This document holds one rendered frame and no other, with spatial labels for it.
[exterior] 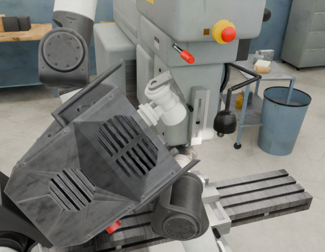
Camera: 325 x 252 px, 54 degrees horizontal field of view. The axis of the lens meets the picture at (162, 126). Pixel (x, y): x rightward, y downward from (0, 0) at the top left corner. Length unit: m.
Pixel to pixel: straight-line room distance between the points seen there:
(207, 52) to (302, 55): 5.31
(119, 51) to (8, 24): 3.46
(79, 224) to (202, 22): 0.57
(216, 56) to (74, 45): 0.50
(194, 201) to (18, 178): 0.38
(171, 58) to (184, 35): 0.13
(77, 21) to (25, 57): 4.72
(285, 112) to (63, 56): 2.90
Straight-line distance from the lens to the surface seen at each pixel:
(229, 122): 1.01
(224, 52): 1.04
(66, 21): 0.75
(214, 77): 1.10
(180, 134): 1.15
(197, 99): 1.06
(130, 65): 1.48
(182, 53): 0.88
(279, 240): 2.77
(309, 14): 6.17
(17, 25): 4.81
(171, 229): 0.77
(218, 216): 1.38
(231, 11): 0.91
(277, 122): 3.46
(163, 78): 0.76
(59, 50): 0.69
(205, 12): 0.88
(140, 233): 1.39
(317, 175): 3.56
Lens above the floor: 1.96
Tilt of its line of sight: 30 degrees down
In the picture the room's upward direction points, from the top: 2 degrees clockwise
